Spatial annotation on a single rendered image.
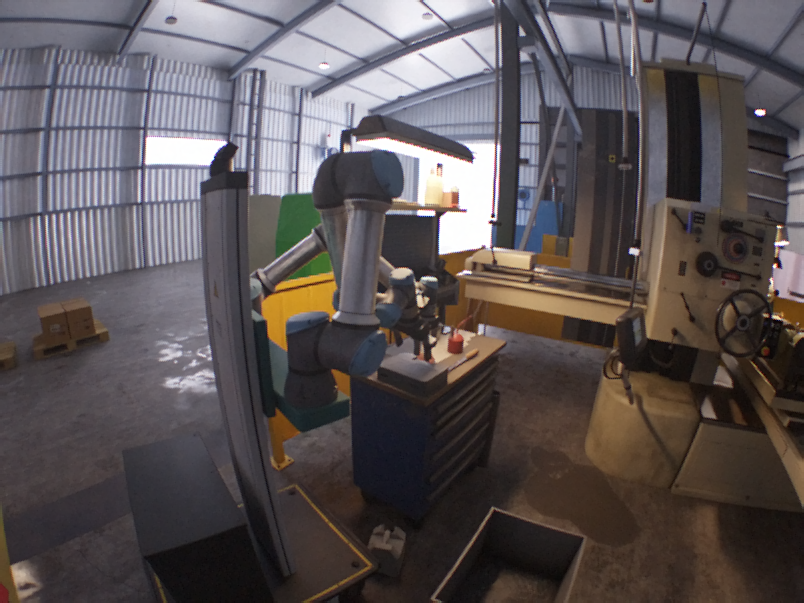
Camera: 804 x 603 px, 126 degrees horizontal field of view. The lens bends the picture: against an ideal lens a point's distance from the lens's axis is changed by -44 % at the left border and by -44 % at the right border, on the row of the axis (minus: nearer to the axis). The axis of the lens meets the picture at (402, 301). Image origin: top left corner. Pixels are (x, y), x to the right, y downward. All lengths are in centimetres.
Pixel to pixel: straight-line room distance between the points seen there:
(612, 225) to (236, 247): 258
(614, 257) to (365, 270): 236
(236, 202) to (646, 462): 275
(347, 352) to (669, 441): 232
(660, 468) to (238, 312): 269
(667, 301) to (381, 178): 189
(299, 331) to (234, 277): 21
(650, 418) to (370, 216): 225
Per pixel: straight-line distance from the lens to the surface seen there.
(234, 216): 92
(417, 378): 150
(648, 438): 271
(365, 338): 82
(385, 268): 135
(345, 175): 86
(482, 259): 272
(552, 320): 490
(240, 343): 98
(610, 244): 294
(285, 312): 229
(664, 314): 235
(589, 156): 299
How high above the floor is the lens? 169
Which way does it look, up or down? 14 degrees down
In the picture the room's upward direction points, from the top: 2 degrees clockwise
